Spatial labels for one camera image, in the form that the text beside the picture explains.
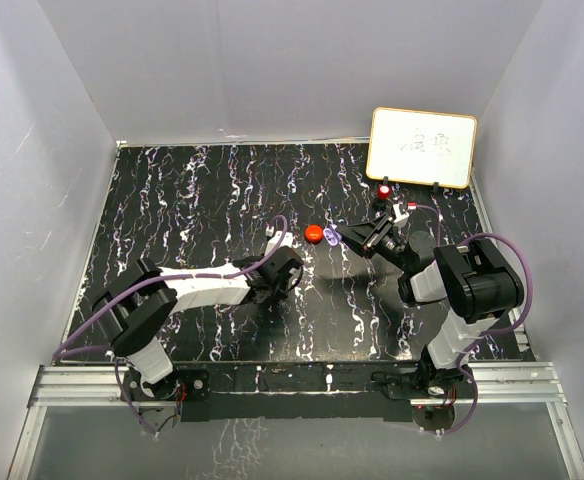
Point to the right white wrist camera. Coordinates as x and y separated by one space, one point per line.
401 212

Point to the aluminium frame rail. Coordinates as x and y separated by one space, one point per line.
497 382

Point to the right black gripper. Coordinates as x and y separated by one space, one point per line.
365 237

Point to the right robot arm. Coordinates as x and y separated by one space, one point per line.
475 280

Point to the white board with frame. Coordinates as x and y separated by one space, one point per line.
421 147

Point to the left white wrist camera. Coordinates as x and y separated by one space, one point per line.
276 239

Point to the purple earbud charging case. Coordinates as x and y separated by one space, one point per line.
332 236

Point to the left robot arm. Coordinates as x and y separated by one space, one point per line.
133 308

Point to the red round disc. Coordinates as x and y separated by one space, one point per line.
314 234

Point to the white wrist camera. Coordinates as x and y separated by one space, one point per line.
401 212
276 239

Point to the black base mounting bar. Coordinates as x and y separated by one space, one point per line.
300 390

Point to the red emergency stop button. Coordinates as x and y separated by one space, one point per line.
383 194

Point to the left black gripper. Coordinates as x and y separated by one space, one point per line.
280 294

